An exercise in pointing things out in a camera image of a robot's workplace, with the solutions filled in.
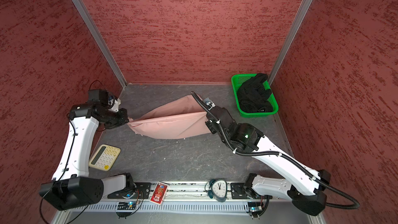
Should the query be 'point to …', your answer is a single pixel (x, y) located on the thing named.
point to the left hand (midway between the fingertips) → (127, 124)
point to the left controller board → (125, 206)
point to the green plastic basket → (237, 81)
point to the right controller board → (254, 208)
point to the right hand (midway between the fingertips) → (214, 115)
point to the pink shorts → (185, 117)
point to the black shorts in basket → (253, 97)
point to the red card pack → (159, 193)
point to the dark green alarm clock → (217, 189)
